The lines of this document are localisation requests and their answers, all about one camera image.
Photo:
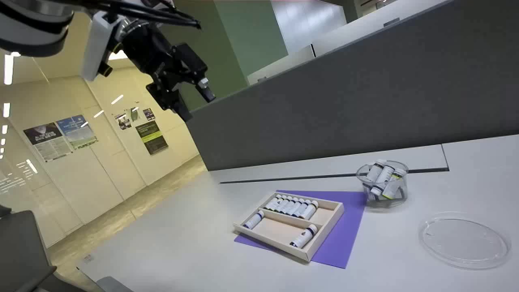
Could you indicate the white labelled small bottle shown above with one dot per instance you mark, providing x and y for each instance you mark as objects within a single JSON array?
[
  {"x": 299, "y": 209},
  {"x": 292, "y": 209},
  {"x": 286, "y": 207},
  {"x": 278, "y": 205},
  {"x": 305, "y": 210},
  {"x": 271, "y": 205}
]

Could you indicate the yellow band white bottle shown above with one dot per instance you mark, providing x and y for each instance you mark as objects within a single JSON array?
[{"x": 385, "y": 194}]

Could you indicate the dark grey chair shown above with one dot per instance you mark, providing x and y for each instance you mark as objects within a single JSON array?
[{"x": 21, "y": 254}]

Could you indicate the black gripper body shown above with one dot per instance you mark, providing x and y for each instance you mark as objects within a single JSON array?
[{"x": 154, "y": 54}]

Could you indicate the dark blue band white bottle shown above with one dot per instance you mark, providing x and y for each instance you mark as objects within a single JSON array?
[{"x": 303, "y": 238}]

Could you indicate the grey partition panel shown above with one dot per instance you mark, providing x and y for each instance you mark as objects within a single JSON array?
[{"x": 351, "y": 92}]

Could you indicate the dark header wall poster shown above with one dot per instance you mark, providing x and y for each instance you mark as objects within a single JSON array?
[{"x": 47, "y": 142}]

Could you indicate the purple mat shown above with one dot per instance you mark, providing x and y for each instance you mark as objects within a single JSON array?
[{"x": 346, "y": 228}]

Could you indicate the black band white bottle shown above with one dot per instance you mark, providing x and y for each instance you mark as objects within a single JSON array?
[{"x": 385, "y": 178}]

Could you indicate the white cabinet behind partition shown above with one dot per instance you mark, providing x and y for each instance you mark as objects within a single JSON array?
[{"x": 334, "y": 38}]

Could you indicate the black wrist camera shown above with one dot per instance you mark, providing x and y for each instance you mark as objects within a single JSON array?
[{"x": 192, "y": 59}]

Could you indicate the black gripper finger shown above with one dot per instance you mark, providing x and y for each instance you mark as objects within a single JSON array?
[
  {"x": 162, "y": 97},
  {"x": 182, "y": 110}
]

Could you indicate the small wall photo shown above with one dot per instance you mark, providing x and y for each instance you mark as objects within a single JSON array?
[
  {"x": 123, "y": 121},
  {"x": 133, "y": 113},
  {"x": 148, "y": 114}
]

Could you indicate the clear round plastic lid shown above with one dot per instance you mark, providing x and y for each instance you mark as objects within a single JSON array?
[{"x": 464, "y": 243}]

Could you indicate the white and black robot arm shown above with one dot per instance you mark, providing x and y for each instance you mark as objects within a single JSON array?
[{"x": 33, "y": 22}]

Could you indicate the ceiling light strip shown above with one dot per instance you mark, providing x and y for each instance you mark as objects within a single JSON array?
[
  {"x": 5, "y": 110},
  {"x": 8, "y": 67}
]

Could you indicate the black and green wall poster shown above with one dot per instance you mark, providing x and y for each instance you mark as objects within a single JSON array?
[{"x": 151, "y": 139}]

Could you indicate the blue wall poster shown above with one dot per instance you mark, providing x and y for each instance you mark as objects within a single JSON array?
[{"x": 76, "y": 131}]

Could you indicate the wooden segment tray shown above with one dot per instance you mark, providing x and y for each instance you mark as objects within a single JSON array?
[{"x": 281, "y": 233}]

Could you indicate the clear plastic bowl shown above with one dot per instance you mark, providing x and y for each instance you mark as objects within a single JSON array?
[{"x": 399, "y": 192}]

